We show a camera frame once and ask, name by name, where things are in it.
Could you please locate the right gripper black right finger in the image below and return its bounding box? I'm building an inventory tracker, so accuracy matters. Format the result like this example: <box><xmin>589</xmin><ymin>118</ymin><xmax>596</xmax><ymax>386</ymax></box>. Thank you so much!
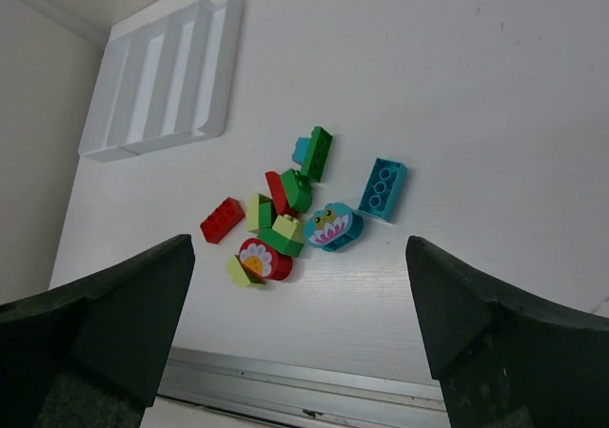
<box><xmin>405</xmin><ymin>236</ymin><xmax>608</xmax><ymax>427</ymax></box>

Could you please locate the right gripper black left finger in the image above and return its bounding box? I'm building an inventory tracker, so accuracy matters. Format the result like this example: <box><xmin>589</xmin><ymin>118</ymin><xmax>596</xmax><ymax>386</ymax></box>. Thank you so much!
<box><xmin>1</xmin><ymin>234</ymin><xmax>195</xmax><ymax>427</ymax></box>

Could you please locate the red 2x4 lego brick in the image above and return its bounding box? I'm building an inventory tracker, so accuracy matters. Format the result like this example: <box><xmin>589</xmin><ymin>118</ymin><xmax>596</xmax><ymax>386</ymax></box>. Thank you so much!
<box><xmin>200</xmin><ymin>197</ymin><xmax>246</xmax><ymax>244</ymax></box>

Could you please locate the teal 2x4 lego brick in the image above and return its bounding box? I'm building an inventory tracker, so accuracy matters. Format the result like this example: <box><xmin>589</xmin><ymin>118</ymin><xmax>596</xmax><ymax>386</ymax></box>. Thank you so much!
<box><xmin>358</xmin><ymin>158</ymin><xmax>407</xmax><ymax>222</ymax></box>

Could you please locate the teal frog lily lego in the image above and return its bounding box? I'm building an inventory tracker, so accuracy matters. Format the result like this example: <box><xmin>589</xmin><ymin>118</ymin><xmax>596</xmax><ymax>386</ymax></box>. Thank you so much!
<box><xmin>304</xmin><ymin>203</ymin><xmax>364</xmax><ymax>252</ymax></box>

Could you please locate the red half-round lego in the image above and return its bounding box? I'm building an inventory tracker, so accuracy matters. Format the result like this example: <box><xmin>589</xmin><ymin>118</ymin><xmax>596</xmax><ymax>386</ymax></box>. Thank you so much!
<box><xmin>265</xmin><ymin>171</ymin><xmax>299</xmax><ymax>217</ymax></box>

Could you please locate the green half-round lego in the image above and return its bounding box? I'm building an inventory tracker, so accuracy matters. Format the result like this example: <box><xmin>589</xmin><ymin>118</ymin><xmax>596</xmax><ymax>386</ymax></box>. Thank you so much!
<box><xmin>281</xmin><ymin>168</ymin><xmax>313</xmax><ymax>213</ymax></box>

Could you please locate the dark green 2x4 lego brick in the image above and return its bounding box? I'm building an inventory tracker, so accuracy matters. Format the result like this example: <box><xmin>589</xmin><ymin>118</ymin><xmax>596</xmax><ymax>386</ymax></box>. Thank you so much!
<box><xmin>301</xmin><ymin>126</ymin><xmax>333</xmax><ymax>182</ymax></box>

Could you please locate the small light blue lego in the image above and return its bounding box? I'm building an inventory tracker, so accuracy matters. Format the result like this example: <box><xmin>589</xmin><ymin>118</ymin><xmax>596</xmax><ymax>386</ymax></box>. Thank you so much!
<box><xmin>291</xmin><ymin>137</ymin><xmax>311</xmax><ymax>165</ymax></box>

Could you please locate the lime small lego piece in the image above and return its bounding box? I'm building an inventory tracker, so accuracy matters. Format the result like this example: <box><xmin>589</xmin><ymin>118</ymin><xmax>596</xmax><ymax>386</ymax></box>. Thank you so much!
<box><xmin>226</xmin><ymin>255</ymin><xmax>265</xmax><ymax>288</ymax></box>

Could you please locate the red flower print lego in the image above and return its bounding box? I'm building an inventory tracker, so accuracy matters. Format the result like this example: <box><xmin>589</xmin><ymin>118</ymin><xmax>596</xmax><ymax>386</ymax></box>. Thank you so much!
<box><xmin>238</xmin><ymin>238</ymin><xmax>293</xmax><ymax>282</ymax></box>

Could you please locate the lime and green slope lego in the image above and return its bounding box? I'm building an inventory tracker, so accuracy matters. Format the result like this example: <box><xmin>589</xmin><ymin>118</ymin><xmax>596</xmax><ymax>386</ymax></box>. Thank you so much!
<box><xmin>246</xmin><ymin>194</ymin><xmax>276</xmax><ymax>233</ymax></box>

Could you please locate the green and lime lego block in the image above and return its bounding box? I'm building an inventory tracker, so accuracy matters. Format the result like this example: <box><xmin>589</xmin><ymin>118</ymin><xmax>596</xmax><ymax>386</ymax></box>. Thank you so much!
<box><xmin>257</xmin><ymin>214</ymin><xmax>305</xmax><ymax>258</ymax></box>

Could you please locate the white divided sorting tray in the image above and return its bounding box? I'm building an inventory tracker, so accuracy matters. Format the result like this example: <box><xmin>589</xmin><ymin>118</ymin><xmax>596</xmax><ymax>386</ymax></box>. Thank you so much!
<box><xmin>79</xmin><ymin>0</ymin><xmax>243</xmax><ymax>163</ymax></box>

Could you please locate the aluminium table rail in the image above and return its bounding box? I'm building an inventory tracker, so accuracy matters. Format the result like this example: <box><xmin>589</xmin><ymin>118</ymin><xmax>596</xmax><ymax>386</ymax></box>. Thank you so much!
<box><xmin>158</xmin><ymin>348</ymin><xmax>449</xmax><ymax>427</ymax></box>

